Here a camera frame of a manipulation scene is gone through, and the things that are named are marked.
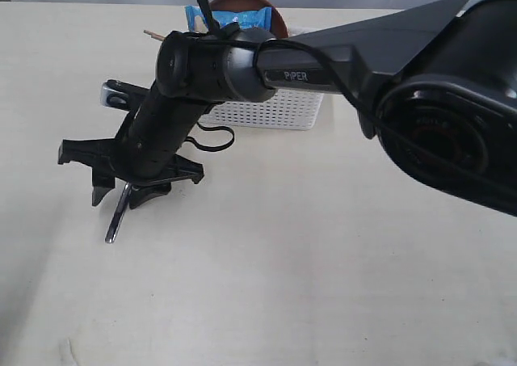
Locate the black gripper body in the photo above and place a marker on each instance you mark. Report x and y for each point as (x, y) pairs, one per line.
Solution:
(144, 151)

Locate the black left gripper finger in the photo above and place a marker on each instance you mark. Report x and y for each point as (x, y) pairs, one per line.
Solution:
(101, 185)

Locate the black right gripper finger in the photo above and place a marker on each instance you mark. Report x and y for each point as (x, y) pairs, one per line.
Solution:
(140, 195)

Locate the silver table knife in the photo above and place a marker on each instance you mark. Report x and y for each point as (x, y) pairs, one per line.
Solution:
(121, 207)

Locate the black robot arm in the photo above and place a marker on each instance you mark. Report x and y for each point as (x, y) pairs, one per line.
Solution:
(435, 84)

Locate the white perforated plastic basket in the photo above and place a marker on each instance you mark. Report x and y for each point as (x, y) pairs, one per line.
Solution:
(288, 109)

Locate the brown round plate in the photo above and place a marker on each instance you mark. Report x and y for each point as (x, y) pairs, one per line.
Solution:
(278, 27)

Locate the blue chips bag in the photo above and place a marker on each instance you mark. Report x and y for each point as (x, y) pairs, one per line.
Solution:
(246, 19)

